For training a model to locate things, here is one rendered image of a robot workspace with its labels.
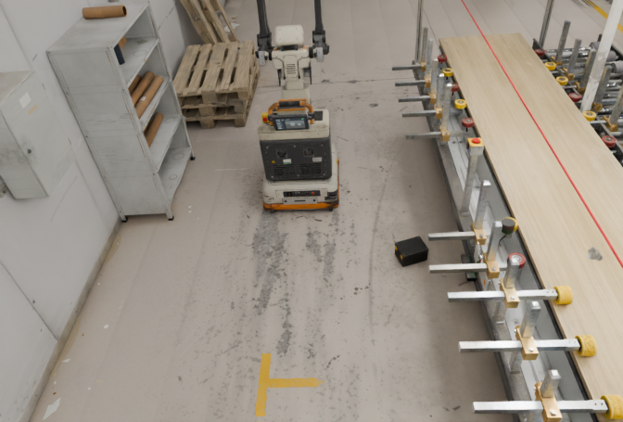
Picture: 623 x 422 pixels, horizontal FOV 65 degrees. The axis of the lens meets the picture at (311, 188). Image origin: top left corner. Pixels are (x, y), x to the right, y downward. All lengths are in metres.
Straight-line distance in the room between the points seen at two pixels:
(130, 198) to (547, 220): 3.08
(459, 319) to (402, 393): 0.65
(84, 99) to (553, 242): 3.09
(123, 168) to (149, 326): 1.25
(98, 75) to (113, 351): 1.84
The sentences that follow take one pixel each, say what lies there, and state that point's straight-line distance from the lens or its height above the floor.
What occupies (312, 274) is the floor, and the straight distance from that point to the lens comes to 3.63.
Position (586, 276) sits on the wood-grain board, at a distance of 2.62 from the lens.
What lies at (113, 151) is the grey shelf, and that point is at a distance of 4.01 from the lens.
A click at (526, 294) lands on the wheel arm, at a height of 0.96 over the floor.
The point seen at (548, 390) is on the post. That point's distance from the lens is 2.06.
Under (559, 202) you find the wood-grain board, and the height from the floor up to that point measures 0.90.
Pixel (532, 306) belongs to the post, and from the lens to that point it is 2.08.
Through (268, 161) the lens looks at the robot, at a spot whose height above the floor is 0.50.
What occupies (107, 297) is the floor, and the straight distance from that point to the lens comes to 3.94.
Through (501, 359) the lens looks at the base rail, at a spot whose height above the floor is 0.70.
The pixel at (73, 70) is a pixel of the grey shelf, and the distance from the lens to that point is 3.74.
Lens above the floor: 2.75
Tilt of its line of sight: 39 degrees down
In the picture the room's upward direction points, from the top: 6 degrees counter-clockwise
